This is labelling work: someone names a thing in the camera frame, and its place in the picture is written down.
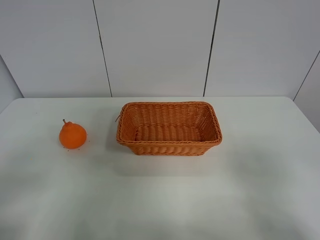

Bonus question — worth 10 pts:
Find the orange with stem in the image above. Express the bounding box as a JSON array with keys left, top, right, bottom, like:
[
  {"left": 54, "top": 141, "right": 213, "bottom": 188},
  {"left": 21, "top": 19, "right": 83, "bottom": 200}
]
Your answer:
[{"left": 58, "top": 119, "right": 87, "bottom": 149}]

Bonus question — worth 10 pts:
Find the orange wicker basket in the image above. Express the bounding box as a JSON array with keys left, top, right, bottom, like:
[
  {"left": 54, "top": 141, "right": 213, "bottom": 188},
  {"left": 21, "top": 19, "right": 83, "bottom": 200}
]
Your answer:
[{"left": 116, "top": 101, "right": 223, "bottom": 156}]

